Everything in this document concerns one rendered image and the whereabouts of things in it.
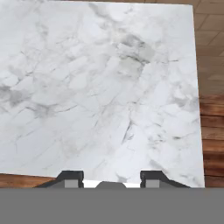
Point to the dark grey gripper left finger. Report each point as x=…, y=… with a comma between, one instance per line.
x=70, y=176

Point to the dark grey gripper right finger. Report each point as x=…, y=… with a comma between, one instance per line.
x=154, y=176

